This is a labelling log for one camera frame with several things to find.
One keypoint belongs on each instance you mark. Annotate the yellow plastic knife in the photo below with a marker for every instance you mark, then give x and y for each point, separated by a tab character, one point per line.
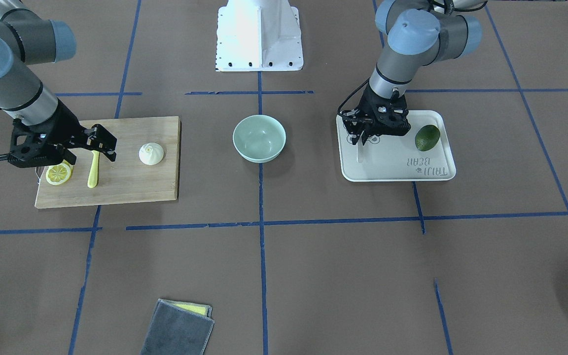
93	177

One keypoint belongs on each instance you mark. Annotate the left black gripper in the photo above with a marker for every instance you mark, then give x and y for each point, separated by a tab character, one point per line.
369	102

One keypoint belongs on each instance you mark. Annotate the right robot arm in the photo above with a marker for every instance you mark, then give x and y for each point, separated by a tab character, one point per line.
27	39

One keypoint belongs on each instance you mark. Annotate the bamboo cutting board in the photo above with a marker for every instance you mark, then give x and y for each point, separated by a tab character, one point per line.
126	180

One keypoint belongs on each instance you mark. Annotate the light green bowl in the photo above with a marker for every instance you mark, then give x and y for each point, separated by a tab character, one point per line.
259	138

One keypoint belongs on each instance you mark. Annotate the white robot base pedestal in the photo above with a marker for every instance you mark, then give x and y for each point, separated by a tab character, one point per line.
258	35

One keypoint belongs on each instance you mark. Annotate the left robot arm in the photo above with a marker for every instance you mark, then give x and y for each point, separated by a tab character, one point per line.
416	36

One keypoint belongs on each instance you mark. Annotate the white steamed bun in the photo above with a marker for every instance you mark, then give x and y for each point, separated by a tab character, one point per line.
151	153

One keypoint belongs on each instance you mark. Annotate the lower lemon slice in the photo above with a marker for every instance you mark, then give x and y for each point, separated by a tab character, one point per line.
59	174

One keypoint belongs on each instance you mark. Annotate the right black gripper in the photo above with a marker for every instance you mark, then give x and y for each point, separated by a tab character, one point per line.
65	124

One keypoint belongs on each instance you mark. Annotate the white ceramic spoon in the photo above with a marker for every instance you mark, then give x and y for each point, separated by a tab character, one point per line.
360	152

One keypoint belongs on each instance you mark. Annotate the grey folded cloth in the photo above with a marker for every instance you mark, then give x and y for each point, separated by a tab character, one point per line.
178	328

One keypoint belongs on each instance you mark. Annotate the white bear print tray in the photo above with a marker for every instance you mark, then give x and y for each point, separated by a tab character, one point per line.
393	158

